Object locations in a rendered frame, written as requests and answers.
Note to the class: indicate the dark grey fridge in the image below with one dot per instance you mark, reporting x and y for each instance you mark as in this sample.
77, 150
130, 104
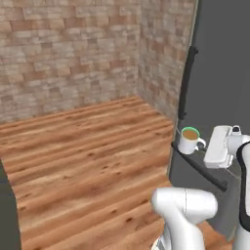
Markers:
221, 65

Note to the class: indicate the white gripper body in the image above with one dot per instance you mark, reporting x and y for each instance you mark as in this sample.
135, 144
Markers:
217, 148

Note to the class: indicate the white mug of coffee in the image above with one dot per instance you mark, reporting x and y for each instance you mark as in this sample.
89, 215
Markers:
188, 145

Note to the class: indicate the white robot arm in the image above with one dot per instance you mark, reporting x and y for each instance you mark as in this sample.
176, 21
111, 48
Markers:
182, 208

